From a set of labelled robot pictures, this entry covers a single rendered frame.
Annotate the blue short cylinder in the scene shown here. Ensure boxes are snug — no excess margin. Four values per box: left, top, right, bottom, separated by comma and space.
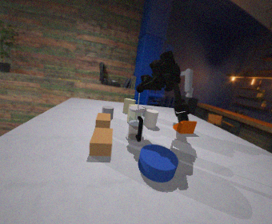
138, 145, 178, 182

